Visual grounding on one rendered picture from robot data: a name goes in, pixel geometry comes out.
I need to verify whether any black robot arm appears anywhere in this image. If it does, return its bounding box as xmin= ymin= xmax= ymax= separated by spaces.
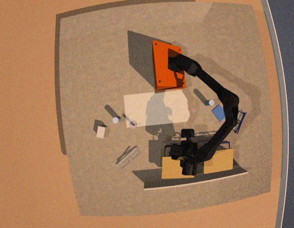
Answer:
xmin=168 ymin=54 xmax=239 ymax=176

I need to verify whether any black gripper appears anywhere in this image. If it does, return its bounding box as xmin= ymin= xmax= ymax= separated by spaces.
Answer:
xmin=180 ymin=129 xmax=194 ymax=167

